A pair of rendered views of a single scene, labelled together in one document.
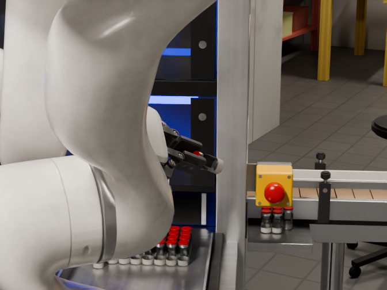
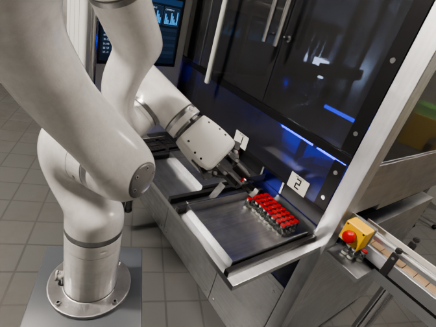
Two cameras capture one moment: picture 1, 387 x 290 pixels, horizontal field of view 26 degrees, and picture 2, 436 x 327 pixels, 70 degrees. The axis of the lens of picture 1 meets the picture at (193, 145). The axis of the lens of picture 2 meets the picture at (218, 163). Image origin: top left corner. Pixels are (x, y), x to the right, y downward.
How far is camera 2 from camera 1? 74 cm
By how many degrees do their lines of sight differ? 41
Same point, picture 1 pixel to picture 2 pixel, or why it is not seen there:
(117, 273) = (247, 215)
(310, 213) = (378, 263)
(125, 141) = (43, 122)
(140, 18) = not seen: outside the picture
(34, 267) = (50, 169)
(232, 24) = (378, 130)
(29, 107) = (104, 92)
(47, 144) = not seen: hidden behind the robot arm
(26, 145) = not seen: hidden behind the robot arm
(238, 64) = (369, 155)
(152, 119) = (223, 145)
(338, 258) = (384, 298)
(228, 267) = (296, 252)
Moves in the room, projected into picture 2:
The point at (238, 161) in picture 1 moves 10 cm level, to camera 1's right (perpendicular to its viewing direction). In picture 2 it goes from (341, 207) to (370, 227)
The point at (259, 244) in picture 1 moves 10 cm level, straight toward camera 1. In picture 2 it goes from (330, 255) to (312, 265)
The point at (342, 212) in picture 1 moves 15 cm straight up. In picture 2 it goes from (398, 278) to (423, 243)
